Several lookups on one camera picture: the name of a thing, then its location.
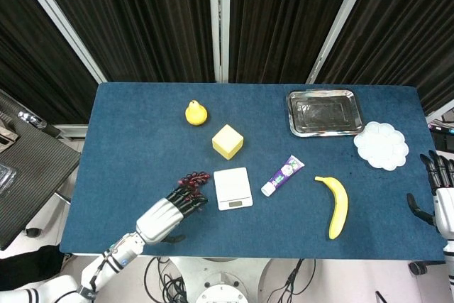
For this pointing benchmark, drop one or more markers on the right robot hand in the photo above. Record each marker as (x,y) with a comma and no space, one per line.
(440,193)

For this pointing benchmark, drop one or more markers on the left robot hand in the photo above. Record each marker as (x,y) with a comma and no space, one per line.
(160,216)

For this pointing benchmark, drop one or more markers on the red grapes bunch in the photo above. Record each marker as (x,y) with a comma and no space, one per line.
(194,180)

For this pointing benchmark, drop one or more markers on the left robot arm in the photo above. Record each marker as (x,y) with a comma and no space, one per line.
(71,278)

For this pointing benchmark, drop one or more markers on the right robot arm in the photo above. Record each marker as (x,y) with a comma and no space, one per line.
(449,257)

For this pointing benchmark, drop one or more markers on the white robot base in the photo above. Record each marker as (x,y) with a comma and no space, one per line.
(221,281)

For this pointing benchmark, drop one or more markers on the white digital kitchen scale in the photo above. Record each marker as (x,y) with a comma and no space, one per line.
(232,188)

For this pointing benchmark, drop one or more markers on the white flower-shaped palette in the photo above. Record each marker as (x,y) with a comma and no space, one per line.
(381,145)

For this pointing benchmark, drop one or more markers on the black caster wheel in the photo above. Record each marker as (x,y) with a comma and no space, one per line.
(418,267)

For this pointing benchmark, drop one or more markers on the yellow cube block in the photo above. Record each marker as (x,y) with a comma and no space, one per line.
(227,141)

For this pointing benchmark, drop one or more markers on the yellow banana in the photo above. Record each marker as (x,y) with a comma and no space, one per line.
(337,207)

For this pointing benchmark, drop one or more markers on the yellow pear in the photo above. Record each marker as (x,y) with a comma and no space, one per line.
(196,113)

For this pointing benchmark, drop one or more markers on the blue table cloth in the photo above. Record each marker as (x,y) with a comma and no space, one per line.
(248,147)

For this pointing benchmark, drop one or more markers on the purple toothpaste tube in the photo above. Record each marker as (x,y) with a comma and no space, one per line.
(282,175)

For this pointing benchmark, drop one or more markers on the black side table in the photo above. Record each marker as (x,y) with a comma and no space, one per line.
(28,171)

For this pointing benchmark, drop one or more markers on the silver metal tray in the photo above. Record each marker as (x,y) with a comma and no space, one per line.
(324,113)

